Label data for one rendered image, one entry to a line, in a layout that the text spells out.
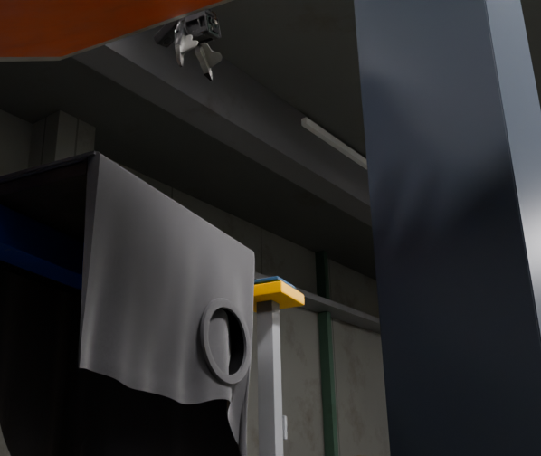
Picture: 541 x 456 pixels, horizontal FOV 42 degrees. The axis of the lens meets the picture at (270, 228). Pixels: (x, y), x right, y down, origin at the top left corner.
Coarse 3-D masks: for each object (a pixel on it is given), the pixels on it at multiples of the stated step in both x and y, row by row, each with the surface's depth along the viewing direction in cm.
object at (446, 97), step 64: (384, 0) 96; (448, 0) 90; (512, 0) 99; (384, 64) 93; (448, 64) 87; (512, 64) 90; (384, 128) 90; (448, 128) 84; (512, 128) 82; (384, 192) 87; (448, 192) 82; (512, 192) 77; (384, 256) 85; (448, 256) 80; (512, 256) 75; (384, 320) 82; (448, 320) 78; (512, 320) 73; (384, 384) 80; (448, 384) 76; (512, 384) 72; (448, 448) 74; (512, 448) 70
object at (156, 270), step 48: (96, 192) 94; (144, 192) 104; (96, 240) 93; (144, 240) 103; (192, 240) 115; (96, 288) 92; (144, 288) 101; (192, 288) 113; (240, 288) 128; (96, 336) 92; (144, 336) 100; (192, 336) 112; (240, 336) 126; (144, 384) 99; (192, 384) 111; (240, 384) 126
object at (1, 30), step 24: (0, 24) 122; (24, 24) 127; (48, 24) 132; (72, 24) 138; (96, 24) 143; (120, 24) 150; (0, 48) 142; (24, 48) 148; (48, 48) 155; (72, 48) 163
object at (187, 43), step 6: (186, 36) 172; (192, 36) 171; (186, 42) 170; (192, 42) 169; (180, 48) 169; (186, 48) 168; (192, 48) 168; (180, 54) 168; (180, 60) 168; (180, 66) 168
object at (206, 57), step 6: (198, 48) 179; (204, 48) 179; (198, 54) 179; (204, 54) 180; (210, 54) 179; (216, 54) 179; (204, 60) 180; (210, 60) 180; (216, 60) 180; (204, 66) 180; (210, 66) 181; (204, 72) 181; (210, 72) 181; (210, 78) 181
